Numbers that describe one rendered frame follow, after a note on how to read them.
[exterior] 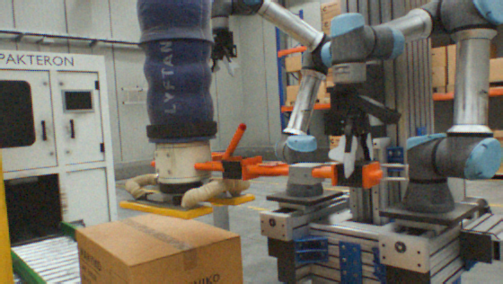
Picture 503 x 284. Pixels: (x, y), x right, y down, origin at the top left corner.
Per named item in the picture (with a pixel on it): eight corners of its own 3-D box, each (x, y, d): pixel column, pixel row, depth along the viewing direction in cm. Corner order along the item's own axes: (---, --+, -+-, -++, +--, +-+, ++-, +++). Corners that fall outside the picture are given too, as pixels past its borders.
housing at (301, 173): (287, 183, 100) (286, 165, 100) (302, 179, 106) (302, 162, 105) (312, 185, 96) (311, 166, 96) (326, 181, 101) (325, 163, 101)
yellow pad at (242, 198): (165, 197, 146) (164, 183, 146) (187, 191, 154) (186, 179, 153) (234, 206, 124) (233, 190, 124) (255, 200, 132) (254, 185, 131)
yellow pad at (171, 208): (119, 208, 132) (118, 192, 131) (145, 201, 139) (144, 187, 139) (187, 220, 110) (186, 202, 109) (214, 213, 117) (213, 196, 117)
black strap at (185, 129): (132, 137, 129) (131, 126, 129) (188, 133, 146) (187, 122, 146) (178, 137, 114) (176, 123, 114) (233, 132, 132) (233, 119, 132)
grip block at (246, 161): (220, 180, 114) (218, 158, 113) (242, 174, 121) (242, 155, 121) (242, 181, 108) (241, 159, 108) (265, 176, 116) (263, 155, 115)
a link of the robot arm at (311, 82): (279, 162, 166) (316, 36, 167) (269, 159, 180) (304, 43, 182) (305, 170, 169) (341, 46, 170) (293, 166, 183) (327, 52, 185)
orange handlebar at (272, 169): (130, 168, 146) (129, 158, 146) (193, 158, 169) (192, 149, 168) (376, 185, 86) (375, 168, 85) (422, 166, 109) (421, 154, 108)
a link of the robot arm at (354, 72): (371, 64, 92) (355, 61, 86) (372, 84, 93) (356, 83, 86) (341, 67, 97) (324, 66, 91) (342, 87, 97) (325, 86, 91)
